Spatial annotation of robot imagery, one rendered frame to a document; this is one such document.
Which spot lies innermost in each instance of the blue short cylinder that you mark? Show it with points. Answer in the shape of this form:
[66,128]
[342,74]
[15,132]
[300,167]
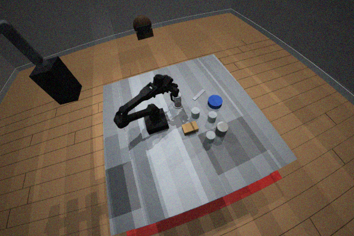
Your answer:
[215,102]

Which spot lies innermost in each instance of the tan rectangular block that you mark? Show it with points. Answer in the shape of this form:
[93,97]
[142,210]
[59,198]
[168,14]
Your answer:
[190,128]

